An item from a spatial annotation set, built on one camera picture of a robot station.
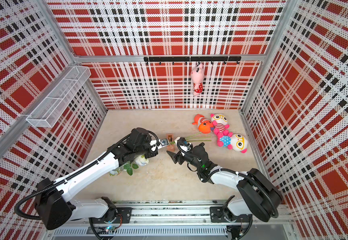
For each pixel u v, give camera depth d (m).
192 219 0.73
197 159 0.62
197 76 0.92
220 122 1.05
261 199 0.42
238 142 0.93
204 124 1.01
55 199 0.38
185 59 0.88
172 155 0.73
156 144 0.66
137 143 0.60
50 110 0.71
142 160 0.76
